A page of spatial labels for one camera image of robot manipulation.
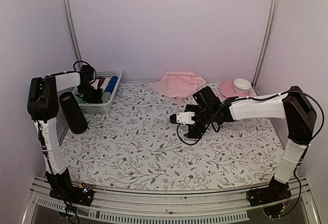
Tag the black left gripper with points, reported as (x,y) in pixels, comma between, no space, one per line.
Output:
(97,99)

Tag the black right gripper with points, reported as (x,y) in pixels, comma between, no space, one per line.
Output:
(192,131)

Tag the green towel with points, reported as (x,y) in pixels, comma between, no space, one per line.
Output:
(106,97)
(80,101)

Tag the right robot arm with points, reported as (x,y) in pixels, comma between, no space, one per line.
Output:
(292,105)

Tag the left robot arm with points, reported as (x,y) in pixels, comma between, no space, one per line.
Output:
(43,107)

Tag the green rolled towel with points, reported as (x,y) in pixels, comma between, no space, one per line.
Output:
(80,101)

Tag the red rolled towel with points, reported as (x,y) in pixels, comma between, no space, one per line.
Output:
(101,80)

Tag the white plastic basket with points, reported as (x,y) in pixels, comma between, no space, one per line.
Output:
(88,108)

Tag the white rolled towel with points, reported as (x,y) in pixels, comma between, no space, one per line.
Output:
(105,84)

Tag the blue rolled towel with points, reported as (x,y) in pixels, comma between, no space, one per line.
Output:
(111,85)

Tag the black cylinder cup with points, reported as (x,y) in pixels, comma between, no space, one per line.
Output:
(72,113)

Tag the pink plate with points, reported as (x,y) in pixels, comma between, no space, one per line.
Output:
(227,90)

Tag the pink towel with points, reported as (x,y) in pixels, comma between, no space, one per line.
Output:
(178,84)

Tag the white bowl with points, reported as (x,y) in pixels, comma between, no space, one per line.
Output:
(241,85)

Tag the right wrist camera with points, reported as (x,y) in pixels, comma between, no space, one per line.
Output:
(185,118)

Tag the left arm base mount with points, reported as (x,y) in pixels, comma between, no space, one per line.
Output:
(72,194)

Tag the right aluminium frame post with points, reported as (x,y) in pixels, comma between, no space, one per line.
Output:
(266,41)

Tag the aluminium frame post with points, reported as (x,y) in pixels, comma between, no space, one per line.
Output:
(72,33)
(266,41)

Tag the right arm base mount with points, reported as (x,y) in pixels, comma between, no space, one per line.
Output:
(275,191)

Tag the left aluminium frame post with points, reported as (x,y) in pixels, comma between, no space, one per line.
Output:
(72,33)

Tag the front aluminium rail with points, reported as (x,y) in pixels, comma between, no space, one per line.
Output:
(114,205)

